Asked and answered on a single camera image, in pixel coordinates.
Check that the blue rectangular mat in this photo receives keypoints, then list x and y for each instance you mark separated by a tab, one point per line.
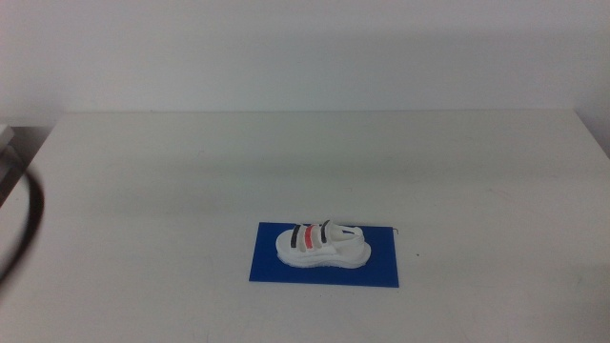
267	267

